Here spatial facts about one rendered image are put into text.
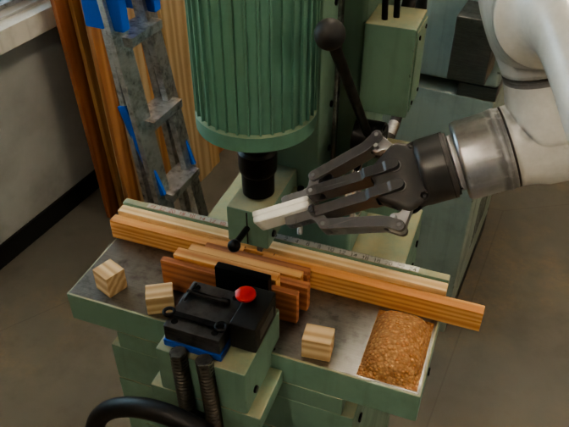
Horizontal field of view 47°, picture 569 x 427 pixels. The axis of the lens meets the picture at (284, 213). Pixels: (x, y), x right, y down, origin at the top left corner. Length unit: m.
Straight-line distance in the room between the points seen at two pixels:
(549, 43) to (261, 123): 0.43
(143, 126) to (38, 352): 0.86
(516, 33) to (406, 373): 0.54
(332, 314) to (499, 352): 1.29
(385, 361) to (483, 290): 1.53
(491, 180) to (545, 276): 1.93
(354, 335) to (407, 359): 0.10
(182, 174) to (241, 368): 1.24
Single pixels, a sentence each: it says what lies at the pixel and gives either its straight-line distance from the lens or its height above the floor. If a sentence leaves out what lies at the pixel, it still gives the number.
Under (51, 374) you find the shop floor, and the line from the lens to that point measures 2.27.
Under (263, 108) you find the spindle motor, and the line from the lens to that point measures 0.87.
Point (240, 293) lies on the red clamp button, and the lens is 0.93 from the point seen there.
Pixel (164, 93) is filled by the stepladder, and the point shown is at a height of 0.77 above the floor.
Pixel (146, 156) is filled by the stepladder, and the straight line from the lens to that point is 1.94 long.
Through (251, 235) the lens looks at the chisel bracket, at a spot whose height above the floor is 1.02.
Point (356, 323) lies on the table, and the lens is 1.07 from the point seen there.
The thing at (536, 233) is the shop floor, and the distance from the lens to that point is 2.82.
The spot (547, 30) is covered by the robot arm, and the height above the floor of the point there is 1.48.
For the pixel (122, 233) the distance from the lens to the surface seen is 1.24.
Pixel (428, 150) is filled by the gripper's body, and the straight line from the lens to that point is 0.72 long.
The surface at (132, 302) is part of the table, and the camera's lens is 1.12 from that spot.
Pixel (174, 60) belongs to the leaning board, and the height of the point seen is 0.60.
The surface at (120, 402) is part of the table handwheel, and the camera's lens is 0.95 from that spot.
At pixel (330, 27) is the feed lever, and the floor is 1.41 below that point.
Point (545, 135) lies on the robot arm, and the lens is 0.70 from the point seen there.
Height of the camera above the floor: 1.68
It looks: 38 degrees down
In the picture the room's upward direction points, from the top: straight up
